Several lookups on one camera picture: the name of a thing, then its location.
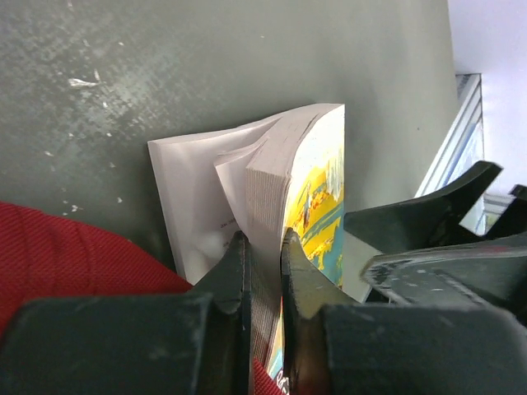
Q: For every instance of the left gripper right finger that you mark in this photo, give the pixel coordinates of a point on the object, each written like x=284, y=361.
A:
x=335, y=345

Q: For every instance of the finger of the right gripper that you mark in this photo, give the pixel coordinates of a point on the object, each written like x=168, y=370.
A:
x=486, y=272
x=432, y=220

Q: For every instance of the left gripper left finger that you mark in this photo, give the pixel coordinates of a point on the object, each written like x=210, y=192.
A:
x=198, y=342

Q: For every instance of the yellow and maroon book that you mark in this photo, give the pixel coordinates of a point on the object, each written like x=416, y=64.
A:
x=284, y=172

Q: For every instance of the red backpack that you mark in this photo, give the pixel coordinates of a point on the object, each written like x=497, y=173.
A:
x=44, y=256

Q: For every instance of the aluminium frame rail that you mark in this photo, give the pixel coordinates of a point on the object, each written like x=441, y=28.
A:
x=463, y=145

